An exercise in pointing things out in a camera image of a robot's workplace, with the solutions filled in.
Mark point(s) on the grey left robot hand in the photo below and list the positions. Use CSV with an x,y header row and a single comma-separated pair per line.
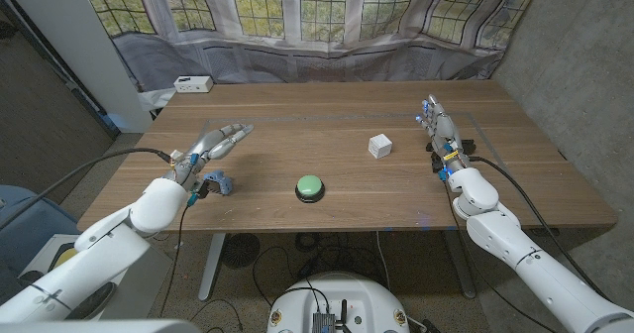
x,y
210,144

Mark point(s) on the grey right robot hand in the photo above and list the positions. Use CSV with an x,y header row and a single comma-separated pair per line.
x,y
446,130

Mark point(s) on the blue toy camera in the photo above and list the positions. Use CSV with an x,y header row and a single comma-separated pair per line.
x,y
224,182

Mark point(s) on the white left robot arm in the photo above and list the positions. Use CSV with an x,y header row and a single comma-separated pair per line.
x,y
109,254

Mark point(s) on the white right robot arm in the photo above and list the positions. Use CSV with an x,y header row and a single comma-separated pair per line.
x,y
535,263

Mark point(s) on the white patterned cube block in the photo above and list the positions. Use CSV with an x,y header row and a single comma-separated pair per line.
x,y
380,146

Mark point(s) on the green button black base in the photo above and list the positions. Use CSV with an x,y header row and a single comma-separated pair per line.
x,y
310,185

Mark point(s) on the white power strip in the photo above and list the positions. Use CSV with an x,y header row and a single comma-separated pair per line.
x,y
193,84

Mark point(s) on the black round fan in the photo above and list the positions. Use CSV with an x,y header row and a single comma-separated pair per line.
x,y
241,250

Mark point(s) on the white table leg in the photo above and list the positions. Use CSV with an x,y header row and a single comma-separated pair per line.
x,y
212,266

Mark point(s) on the grey table leg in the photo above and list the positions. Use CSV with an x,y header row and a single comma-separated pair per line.
x,y
459,263

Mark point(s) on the printed window backdrop cloth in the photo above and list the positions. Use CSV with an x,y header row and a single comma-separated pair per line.
x,y
322,26

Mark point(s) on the white pillar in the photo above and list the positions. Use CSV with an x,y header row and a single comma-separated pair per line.
x,y
74,35

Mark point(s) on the yellow black pad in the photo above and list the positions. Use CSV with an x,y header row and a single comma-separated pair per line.
x,y
64,257

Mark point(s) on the blue seat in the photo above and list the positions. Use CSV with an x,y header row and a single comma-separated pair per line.
x,y
30,224

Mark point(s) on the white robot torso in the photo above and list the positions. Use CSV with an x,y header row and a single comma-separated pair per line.
x,y
342,298

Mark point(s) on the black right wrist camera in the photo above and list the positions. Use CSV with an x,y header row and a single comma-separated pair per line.
x,y
468,147

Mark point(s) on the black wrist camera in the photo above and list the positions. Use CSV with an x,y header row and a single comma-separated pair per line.
x,y
468,147
200,189

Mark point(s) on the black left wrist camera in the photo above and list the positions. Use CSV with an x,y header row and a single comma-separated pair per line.
x,y
200,189

